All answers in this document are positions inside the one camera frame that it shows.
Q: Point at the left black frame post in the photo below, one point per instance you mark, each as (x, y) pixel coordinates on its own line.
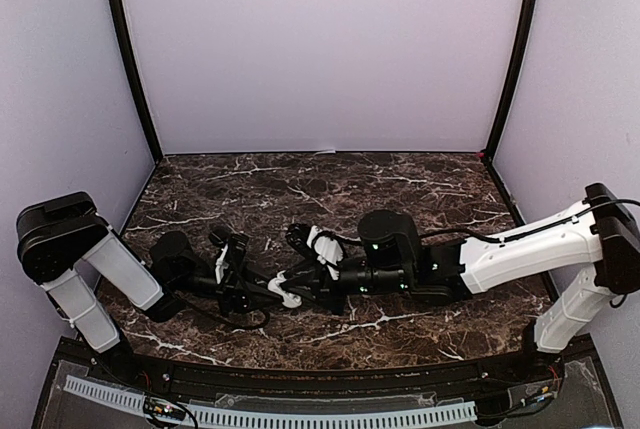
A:
(129, 62)

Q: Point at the white slotted cable duct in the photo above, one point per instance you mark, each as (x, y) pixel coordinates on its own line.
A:
(165, 414)

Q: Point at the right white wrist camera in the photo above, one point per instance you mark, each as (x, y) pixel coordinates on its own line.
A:
(327, 250)

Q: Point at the black frame post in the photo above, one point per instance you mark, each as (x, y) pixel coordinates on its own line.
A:
(516, 60)
(129, 62)

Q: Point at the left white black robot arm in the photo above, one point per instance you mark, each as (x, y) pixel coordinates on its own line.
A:
(54, 235)

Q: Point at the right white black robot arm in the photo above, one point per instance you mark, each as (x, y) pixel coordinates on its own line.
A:
(599, 233)

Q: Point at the right black frame post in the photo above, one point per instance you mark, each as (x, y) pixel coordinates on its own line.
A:
(516, 60)

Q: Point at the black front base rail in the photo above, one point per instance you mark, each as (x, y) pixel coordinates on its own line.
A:
(466, 379)

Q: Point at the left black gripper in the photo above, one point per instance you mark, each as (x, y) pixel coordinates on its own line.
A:
(239, 283)

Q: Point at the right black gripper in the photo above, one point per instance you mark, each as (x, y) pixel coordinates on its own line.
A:
(318, 282)

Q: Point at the black round charging case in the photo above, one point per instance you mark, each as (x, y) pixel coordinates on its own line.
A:
(219, 236)

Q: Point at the white oval charging case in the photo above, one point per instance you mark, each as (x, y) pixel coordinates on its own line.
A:
(289, 300)

